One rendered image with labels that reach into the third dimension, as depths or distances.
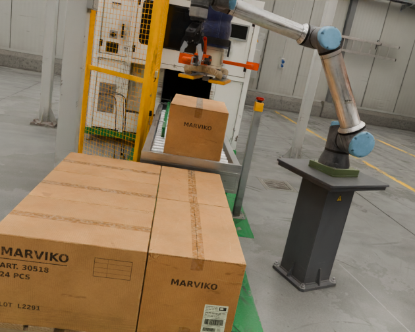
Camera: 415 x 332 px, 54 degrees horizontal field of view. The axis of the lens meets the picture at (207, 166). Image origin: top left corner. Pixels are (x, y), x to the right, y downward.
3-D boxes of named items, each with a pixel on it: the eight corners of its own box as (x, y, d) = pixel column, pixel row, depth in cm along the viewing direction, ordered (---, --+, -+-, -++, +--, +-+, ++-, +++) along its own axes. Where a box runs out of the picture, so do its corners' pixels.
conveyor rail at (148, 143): (156, 118, 507) (158, 103, 502) (160, 119, 507) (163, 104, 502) (138, 177, 286) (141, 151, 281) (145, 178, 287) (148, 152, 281)
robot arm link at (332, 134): (342, 147, 262) (348, 120, 258) (356, 154, 246) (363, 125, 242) (320, 145, 259) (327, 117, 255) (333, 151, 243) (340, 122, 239)
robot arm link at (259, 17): (323, 32, 234) (212, -12, 217) (332, 31, 223) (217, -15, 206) (315, 52, 237) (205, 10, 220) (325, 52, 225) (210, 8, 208)
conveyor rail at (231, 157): (208, 127, 514) (211, 112, 509) (212, 128, 514) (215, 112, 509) (229, 191, 293) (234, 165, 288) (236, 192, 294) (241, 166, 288)
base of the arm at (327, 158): (332, 160, 269) (336, 145, 266) (356, 168, 253) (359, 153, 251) (311, 159, 259) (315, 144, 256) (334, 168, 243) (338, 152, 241)
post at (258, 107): (231, 213, 363) (254, 101, 335) (238, 214, 363) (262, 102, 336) (232, 216, 356) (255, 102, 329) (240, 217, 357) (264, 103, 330)
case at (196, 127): (168, 141, 344) (176, 93, 333) (215, 149, 347) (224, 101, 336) (161, 159, 287) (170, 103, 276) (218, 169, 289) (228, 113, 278)
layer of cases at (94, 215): (66, 207, 280) (70, 151, 269) (209, 227, 291) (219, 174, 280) (-14, 321, 166) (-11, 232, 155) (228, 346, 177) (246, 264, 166)
